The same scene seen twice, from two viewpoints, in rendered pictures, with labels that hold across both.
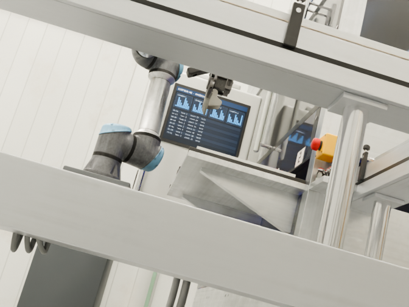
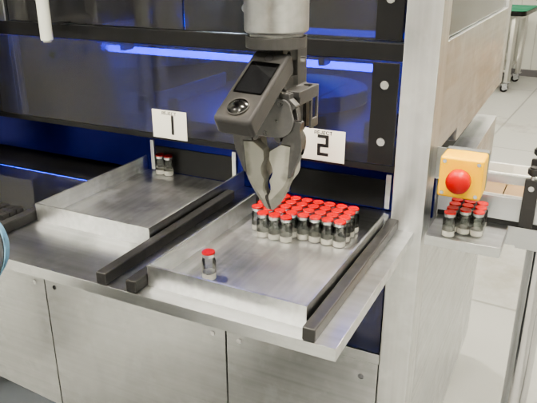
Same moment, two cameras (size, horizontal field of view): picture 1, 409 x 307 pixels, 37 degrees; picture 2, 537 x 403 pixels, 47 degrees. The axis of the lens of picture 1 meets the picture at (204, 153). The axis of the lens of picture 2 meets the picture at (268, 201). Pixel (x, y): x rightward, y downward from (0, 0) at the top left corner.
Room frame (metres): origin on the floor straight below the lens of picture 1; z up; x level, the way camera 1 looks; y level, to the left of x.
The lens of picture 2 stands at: (1.59, 0.66, 1.34)
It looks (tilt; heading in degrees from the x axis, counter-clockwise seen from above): 21 degrees down; 301
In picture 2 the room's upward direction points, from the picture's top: straight up
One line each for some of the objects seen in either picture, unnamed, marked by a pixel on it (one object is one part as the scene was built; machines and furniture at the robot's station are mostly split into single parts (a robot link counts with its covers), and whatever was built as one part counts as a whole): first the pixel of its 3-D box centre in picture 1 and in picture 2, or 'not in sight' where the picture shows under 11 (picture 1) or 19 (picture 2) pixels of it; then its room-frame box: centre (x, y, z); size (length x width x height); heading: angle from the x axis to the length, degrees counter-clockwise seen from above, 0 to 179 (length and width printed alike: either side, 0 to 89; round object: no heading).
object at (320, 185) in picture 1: (337, 188); (467, 232); (1.81, -0.43, 0.87); 0.14 x 0.13 x 0.02; 95
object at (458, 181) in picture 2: (317, 144); (459, 181); (1.82, -0.34, 0.99); 0.04 x 0.04 x 0.04; 5
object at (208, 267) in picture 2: not in sight; (208, 265); (2.10, -0.02, 0.90); 0.02 x 0.02 x 0.04
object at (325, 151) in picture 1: (330, 148); (463, 173); (1.82, -0.38, 1.00); 0.08 x 0.07 x 0.07; 95
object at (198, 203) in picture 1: (218, 221); not in sight; (2.48, -0.13, 0.80); 0.34 x 0.03 x 0.13; 95
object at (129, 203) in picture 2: not in sight; (147, 193); (2.40, -0.21, 0.90); 0.34 x 0.26 x 0.04; 95
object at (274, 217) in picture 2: not in sight; (274, 226); (2.09, -0.19, 0.90); 0.02 x 0.02 x 0.05
